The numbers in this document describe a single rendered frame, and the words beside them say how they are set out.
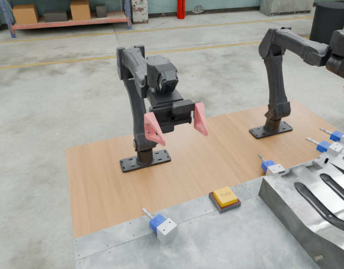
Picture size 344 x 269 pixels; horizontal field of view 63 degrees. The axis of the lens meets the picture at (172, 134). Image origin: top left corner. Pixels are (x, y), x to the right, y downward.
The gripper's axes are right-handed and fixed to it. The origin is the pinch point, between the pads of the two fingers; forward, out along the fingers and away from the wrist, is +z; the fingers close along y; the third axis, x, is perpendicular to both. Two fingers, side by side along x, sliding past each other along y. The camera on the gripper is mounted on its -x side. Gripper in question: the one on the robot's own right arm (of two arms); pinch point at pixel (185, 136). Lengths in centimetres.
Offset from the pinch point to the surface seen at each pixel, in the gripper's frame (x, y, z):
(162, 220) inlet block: 36.0, -3.7, -6.1
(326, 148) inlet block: 33, 66, -13
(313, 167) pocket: 34, 54, -7
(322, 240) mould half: 30.8, 33.0, 18.2
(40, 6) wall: 92, -53, -549
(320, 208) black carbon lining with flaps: 32, 41, 9
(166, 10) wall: 113, 181, -527
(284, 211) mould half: 34.7, 32.5, 4.7
